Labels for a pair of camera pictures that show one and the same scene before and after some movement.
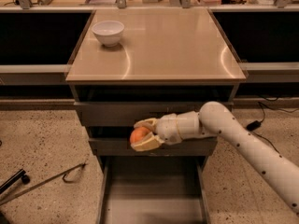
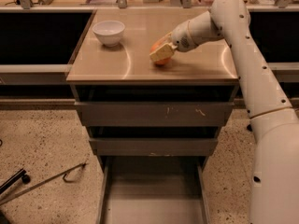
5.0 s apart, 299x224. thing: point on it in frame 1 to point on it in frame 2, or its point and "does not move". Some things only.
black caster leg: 21,175 does not move
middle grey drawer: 115,141 does not move
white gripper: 167,129 to 181,38
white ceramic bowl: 109,32 does not move
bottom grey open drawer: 153,189 does not move
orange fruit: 138,133 to 162,42
